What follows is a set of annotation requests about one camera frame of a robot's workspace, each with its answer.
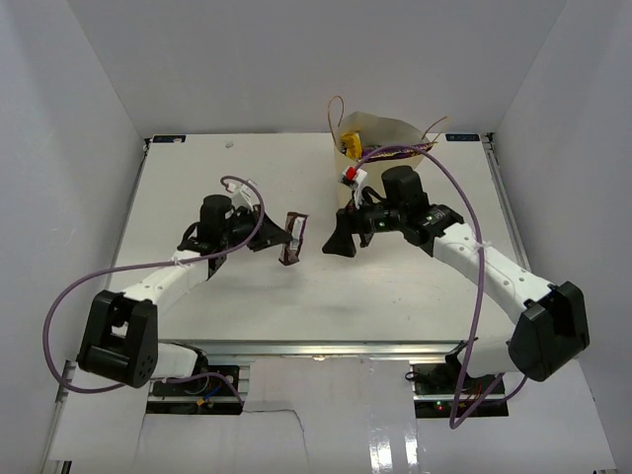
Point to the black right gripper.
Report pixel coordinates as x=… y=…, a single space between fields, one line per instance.
x=349 y=221

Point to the brown chocolate bar wrapper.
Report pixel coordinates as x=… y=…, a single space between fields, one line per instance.
x=295 y=226

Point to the right blue table label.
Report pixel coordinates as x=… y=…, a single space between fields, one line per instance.
x=462 y=137

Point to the yellow M&M's packet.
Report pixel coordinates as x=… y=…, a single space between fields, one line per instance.
x=351 y=145

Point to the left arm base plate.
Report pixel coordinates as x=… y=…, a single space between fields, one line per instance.
x=202 y=388

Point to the dark purple nut snack bag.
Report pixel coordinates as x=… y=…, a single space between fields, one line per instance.
x=395 y=152

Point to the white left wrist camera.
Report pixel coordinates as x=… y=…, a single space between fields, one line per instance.
x=242 y=194

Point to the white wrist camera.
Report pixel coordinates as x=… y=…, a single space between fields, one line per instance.
x=355 y=179
x=242 y=194

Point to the left blue table label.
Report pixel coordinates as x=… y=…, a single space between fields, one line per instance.
x=168 y=138

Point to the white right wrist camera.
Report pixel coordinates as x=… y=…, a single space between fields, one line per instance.
x=355 y=179

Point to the beige paper bag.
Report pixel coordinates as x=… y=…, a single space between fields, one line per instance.
x=375 y=131

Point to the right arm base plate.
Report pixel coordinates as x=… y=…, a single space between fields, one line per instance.
x=433 y=384

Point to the aluminium front rail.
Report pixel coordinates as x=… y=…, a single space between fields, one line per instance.
x=320 y=349

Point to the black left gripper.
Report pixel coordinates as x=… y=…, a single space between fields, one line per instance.
x=270 y=234

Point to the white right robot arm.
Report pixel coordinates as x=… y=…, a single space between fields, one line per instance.
x=550 y=324

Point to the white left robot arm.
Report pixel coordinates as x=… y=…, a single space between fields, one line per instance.
x=121 y=339

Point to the blue table label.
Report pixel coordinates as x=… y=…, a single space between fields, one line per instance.
x=168 y=138
x=462 y=137

